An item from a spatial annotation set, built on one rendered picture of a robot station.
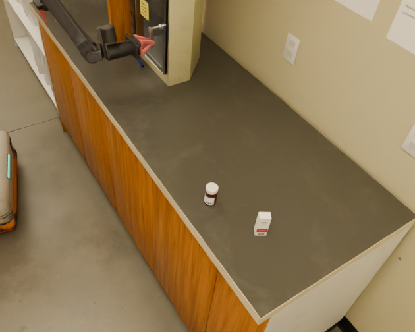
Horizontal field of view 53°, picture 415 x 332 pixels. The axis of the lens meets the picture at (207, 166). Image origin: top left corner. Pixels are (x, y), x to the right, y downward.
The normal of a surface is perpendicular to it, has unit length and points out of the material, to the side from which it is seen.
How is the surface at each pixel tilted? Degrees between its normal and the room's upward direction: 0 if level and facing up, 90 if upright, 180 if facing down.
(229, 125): 0
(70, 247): 0
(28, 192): 0
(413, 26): 90
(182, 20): 90
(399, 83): 90
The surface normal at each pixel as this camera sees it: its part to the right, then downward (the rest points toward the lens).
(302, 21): -0.84, 0.34
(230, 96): 0.08, -0.69
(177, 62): 0.54, 0.64
